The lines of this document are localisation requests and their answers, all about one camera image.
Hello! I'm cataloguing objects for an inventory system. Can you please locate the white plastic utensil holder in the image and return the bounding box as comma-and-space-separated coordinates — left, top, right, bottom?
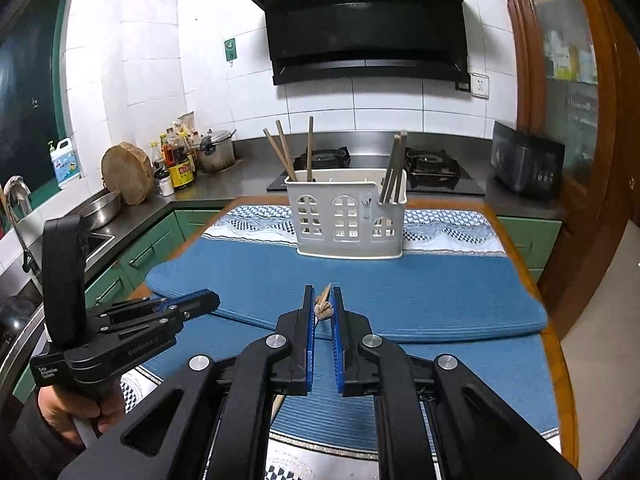
284, 166, 407, 259

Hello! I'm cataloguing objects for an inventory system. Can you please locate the black gas cooktop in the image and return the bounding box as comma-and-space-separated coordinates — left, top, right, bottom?
266, 146, 486, 197

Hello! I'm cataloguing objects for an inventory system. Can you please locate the round wooden chopping block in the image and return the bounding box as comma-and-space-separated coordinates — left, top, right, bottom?
101, 142, 155, 206

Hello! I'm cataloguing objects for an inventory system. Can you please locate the steel basin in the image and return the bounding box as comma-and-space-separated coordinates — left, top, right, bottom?
80, 191, 122, 231

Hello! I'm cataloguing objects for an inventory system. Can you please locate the steel cooking pot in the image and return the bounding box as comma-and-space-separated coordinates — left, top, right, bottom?
197, 129, 237, 173

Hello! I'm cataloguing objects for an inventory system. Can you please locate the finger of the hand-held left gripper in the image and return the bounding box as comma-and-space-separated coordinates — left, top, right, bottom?
101, 302, 220, 340
89, 289, 221, 321

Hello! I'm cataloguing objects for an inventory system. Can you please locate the person's left forearm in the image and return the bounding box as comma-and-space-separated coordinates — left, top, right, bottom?
0, 400, 96, 480

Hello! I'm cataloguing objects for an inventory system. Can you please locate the black range hood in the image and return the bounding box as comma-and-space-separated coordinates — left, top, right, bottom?
235, 0, 478, 93

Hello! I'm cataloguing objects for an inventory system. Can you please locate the grey kitchen countertop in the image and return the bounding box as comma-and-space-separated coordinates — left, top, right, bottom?
0, 132, 568, 376

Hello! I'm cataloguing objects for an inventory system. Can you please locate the person's left hand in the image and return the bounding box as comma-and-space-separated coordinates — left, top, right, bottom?
37, 386, 127, 435

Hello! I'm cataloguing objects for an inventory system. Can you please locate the steel faucet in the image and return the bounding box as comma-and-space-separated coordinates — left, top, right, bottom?
2, 176, 43, 281

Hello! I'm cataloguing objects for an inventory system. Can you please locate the blue white patterned tablecloth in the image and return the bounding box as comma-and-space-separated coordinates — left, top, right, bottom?
115, 205, 561, 480

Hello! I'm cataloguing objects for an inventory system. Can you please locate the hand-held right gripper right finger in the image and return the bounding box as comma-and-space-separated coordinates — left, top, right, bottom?
332, 286, 583, 480

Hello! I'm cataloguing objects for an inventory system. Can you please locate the white detergent jug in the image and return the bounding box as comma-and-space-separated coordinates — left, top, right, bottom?
48, 136, 82, 190

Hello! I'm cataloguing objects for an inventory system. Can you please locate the black kitchen sink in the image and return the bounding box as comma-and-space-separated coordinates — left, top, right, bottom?
82, 230, 116, 268

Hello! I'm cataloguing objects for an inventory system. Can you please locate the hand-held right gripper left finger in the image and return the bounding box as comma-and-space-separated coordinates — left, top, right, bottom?
57, 285, 317, 480

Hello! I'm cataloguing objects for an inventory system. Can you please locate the dark window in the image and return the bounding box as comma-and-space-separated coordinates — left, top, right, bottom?
0, 0, 71, 201

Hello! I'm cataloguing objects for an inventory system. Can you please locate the wooden glass-door cabinet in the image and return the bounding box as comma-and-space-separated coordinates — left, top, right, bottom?
495, 0, 640, 341

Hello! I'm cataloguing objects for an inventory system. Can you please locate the group of small boxes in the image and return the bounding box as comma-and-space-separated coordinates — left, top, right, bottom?
532, 0, 598, 83

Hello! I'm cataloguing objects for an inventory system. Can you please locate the cluster of condiment bottles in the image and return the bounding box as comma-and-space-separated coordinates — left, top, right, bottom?
150, 111, 198, 197

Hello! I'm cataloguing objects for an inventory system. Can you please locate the black kitchen appliance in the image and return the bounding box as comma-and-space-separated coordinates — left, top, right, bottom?
490, 120, 567, 197

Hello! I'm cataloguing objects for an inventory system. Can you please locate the blue ribbed placemat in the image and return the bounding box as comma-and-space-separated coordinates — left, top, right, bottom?
145, 237, 550, 343

